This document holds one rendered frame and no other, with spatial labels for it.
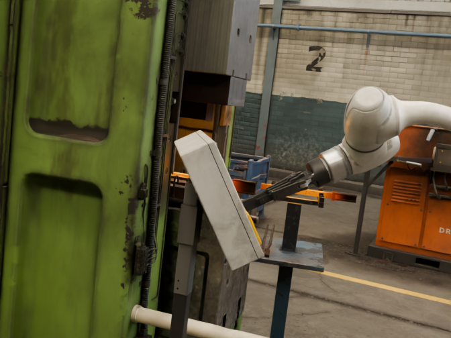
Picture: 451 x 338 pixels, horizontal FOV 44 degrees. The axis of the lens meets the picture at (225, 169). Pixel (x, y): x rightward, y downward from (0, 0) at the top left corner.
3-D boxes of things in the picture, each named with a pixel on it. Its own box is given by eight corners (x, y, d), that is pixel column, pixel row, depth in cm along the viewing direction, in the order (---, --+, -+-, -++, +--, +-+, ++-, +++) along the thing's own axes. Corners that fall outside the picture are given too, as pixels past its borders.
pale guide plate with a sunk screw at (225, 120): (230, 125, 227) (235, 84, 225) (223, 125, 219) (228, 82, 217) (225, 125, 228) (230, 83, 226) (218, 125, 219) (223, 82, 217)
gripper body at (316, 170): (334, 184, 146) (303, 199, 145) (325, 179, 154) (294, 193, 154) (324, 158, 145) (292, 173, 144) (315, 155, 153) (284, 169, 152)
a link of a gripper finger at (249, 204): (270, 200, 149) (270, 200, 148) (246, 211, 148) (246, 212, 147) (266, 190, 148) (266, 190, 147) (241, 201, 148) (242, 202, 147)
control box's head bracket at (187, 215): (229, 242, 143) (235, 190, 141) (213, 254, 130) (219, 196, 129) (190, 235, 146) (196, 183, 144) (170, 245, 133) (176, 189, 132)
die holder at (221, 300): (243, 311, 220) (258, 201, 215) (213, 349, 184) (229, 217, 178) (117, 282, 236) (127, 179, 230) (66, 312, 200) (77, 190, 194)
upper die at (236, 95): (243, 106, 198) (247, 80, 197) (227, 105, 179) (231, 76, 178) (137, 94, 210) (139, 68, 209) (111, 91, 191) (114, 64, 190)
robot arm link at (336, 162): (343, 173, 155) (324, 182, 155) (331, 143, 153) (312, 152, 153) (355, 178, 146) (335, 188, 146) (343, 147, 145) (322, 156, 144)
